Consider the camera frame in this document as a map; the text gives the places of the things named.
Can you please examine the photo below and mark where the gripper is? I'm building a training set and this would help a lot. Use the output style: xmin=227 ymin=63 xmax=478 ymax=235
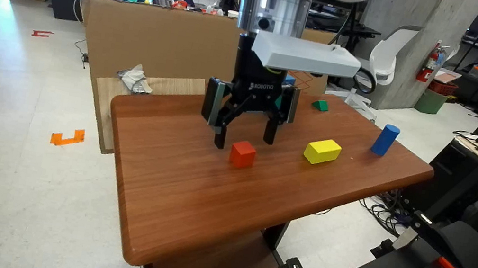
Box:
xmin=196 ymin=28 xmax=308 ymax=161

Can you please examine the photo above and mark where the orange cube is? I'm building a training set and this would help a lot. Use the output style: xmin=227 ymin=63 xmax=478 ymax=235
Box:
xmin=227 ymin=139 xmax=259 ymax=171

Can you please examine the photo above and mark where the green triangular block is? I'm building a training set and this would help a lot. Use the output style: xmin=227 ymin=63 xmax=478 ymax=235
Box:
xmin=310 ymin=98 xmax=330 ymax=113

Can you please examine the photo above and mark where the yellow block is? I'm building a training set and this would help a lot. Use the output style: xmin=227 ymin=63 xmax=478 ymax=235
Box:
xmin=302 ymin=135 xmax=343 ymax=169

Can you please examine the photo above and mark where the cardboard panel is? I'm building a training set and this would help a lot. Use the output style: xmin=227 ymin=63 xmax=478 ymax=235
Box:
xmin=70 ymin=0 xmax=336 ymax=115

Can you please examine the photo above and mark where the crumpled grey cloth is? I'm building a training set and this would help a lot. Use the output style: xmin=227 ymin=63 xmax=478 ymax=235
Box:
xmin=114 ymin=60 xmax=157 ymax=96

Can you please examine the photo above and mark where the blue cylinder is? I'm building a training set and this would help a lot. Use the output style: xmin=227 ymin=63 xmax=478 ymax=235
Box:
xmin=369 ymin=122 xmax=402 ymax=159

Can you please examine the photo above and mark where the white chair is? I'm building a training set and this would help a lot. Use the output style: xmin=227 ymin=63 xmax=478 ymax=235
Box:
xmin=321 ymin=14 xmax=425 ymax=128

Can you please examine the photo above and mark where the light wooden board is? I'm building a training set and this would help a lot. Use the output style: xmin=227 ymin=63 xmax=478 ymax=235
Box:
xmin=85 ymin=62 xmax=208 ymax=168

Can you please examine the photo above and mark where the green bin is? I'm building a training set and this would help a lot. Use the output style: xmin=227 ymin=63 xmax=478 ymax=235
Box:
xmin=413 ymin=87 xmax=450 ymax=117

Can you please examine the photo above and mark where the red fire extinguisher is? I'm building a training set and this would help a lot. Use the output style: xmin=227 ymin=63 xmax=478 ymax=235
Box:
xmin=415 ymin=37 xmax=444 ymax=85

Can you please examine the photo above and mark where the red basket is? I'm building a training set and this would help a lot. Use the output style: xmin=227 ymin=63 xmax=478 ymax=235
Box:
xmin=427 ymin=78 xmax=460 ymax=98

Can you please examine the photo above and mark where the black box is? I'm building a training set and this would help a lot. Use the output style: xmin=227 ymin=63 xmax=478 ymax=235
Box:
xmin=400 ymin=130 xmax=478 ymax=231

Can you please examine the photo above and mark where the black clamp with orange tip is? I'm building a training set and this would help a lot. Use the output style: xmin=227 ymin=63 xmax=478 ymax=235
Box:
xmin=401 ymin=209 xmax=478 ymax=268

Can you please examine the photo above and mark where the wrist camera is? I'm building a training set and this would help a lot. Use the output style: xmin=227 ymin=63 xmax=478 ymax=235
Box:
xmin=249 ymin=30 xmax=364 ymax=83

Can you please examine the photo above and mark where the tangle of black cables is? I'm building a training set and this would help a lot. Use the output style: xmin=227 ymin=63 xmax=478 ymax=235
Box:
xmin=354 ymin=186 xmax=415 ymax=240

